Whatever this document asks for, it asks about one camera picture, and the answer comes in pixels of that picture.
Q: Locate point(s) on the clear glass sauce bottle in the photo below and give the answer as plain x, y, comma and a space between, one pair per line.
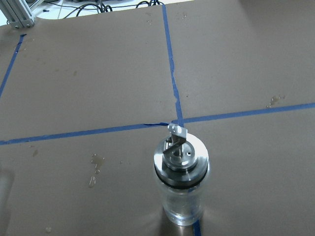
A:
182, 167

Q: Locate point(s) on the aluminium frame post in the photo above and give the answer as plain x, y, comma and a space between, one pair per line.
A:
18, 13

